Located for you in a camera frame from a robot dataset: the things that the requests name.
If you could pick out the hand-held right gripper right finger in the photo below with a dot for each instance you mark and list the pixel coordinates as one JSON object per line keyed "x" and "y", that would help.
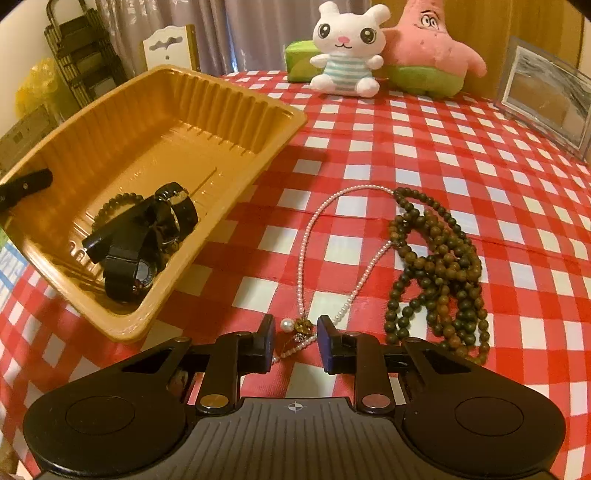
{"x": 325, "y": 345}

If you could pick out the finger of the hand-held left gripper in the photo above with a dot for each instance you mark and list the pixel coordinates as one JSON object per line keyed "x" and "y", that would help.
{"x": 27, "y": 184}

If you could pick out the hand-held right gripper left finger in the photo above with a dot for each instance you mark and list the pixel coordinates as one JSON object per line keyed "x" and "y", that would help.
{"x": 267, "y": 344}

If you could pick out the orange plastic tray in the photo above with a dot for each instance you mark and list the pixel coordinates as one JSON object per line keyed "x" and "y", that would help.
{"x": 152, "y": 129}

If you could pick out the black watch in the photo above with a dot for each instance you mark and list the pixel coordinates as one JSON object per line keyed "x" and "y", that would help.
{"x": 129, "y": 277}
{"x": 180, "y": 212}

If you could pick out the cardboard box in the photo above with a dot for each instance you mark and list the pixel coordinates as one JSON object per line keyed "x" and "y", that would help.
{"x": 23, "y": 138}

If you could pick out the yellow plastic bag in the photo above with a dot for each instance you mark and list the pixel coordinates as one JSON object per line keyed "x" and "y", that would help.
{"x": 39, "y": 87}

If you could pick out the black folding rack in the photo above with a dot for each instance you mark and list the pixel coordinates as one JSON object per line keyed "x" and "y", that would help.
{"x": 83, "y": 60}

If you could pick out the white wooden chair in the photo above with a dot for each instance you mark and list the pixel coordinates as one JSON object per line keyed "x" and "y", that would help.
{"x": 166, "y": 46}

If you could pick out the red checkered tablecloth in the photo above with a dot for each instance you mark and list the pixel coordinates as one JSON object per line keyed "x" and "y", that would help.
{"x": 508, "y": 230}

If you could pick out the grey curtain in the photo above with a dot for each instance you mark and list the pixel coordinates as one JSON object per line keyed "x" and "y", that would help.
{"x": 254, "y": 27}

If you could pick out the white bunny plush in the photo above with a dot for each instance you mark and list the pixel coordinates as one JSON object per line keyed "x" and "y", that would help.
{"x": 346, "y": 69}

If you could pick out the green tissue box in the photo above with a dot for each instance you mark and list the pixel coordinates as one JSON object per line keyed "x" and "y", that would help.
{"x": 298, "y": 64}

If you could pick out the pink starfish plush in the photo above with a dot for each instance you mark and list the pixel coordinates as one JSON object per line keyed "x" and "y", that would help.
{"x": 429, "y": 50}

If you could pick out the picture frame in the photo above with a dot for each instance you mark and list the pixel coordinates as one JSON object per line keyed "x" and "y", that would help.
{"x": 540, "y": 92}

